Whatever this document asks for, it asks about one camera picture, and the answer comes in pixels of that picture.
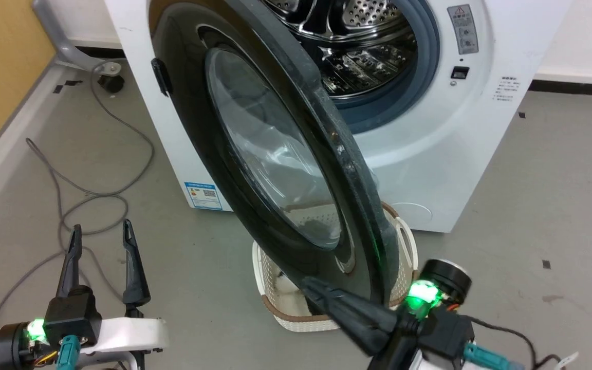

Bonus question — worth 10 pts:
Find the white front-load washing machine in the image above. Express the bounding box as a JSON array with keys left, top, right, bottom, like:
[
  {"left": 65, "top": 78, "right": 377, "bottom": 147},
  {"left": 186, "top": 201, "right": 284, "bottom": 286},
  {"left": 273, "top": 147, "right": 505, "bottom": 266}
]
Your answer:
[{"left": 103, "top": 0, "right": 574, "bottom": 234}]

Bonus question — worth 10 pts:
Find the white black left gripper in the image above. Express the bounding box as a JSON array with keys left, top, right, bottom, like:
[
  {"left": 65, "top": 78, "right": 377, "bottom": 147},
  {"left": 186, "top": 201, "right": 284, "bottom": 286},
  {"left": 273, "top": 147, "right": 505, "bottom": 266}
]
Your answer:
[{"left": 43, "top": 219, "right": 170, "bottom": 370}]

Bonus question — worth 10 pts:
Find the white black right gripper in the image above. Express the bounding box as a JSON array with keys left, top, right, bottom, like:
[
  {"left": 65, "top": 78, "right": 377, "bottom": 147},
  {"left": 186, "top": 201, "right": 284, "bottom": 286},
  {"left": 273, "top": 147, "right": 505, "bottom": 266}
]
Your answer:
[{"left": 301, "top": 276, "right": 476, "bottom": 370}]

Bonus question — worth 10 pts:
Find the grey floor cable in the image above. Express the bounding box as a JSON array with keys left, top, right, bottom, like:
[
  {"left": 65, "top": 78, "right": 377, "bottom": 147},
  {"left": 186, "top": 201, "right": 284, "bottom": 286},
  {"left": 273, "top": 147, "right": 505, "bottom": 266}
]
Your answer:
[{"left": 0, "top": 61, "right": 156, "bottom": 341}]

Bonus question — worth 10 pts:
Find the grey metal stand leg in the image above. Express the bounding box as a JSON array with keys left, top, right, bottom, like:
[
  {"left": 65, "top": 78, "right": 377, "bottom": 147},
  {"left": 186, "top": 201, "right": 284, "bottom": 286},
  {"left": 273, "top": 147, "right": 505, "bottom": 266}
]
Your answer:
[{"left": 32, "top": 0, "right": 122, "bottom": 78}]

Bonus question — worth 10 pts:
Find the teal cable connector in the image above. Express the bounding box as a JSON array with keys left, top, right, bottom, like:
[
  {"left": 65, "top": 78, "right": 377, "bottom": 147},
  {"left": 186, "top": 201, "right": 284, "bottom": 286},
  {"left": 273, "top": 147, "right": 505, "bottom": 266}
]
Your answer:
[
  {"left": 56, "top": 335, "right": 82, "bottom": 370},
  {"left": 462, "top": 341, "right": 526, "bottom": 370}
]

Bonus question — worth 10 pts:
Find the grey rubber door gasket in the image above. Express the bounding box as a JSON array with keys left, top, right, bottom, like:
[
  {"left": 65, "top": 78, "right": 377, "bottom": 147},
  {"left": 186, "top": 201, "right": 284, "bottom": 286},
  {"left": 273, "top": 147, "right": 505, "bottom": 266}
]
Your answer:
[{"left": 322, "top": 0, "right": 441, "bottom": 135}]

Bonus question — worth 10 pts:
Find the black caster wheel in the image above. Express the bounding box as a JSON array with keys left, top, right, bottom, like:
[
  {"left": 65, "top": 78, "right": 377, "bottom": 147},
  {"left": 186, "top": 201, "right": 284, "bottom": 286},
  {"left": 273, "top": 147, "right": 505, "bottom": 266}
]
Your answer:
[{"left": 98, "top": 75, "right": 125, "bottom": 95}]

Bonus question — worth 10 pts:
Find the white cable tag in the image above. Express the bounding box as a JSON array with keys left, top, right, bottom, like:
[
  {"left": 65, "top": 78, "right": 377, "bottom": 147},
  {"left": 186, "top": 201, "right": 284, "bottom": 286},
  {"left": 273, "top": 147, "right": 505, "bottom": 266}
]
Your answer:
[{"left": 555, "top": 351, "right": 580, "bottom": 370}]

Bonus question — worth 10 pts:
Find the grey warning label sticker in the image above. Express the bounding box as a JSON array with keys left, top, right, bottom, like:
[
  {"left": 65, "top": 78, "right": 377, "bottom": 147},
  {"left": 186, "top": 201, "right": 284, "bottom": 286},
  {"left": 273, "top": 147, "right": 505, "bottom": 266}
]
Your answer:
[{"left": 447, "top": 4, "right": 479, "bottom": 56}]

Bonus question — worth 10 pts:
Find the perforated steel washer drum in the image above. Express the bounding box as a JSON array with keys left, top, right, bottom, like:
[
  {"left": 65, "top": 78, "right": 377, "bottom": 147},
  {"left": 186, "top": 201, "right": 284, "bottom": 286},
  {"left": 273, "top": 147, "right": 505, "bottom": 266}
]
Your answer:
[{"left": 263, "top": 0, "right": 420, "bottom": 99}]

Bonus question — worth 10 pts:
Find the blue energy label sticker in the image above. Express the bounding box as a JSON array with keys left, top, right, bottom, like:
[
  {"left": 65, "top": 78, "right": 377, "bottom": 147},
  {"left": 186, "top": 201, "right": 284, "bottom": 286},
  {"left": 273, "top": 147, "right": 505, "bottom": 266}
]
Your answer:
[{"left": 183, "top": 181, "right": 224, "bottom": 211}]

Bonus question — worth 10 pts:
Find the white woven laundry basket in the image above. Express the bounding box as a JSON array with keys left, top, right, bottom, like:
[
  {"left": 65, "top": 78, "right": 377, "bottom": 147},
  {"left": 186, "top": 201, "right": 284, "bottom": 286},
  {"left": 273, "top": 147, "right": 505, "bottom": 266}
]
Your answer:
[{"left": 252, "top": 201, "right": 420, "bottom": 332}]

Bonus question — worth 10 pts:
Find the black round glass washer door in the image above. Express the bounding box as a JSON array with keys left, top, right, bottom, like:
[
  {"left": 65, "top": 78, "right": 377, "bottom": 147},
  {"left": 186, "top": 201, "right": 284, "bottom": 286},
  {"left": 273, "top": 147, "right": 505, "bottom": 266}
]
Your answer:
[{"left": 150, "top": 0, "right": 413, "bottom": 309}]

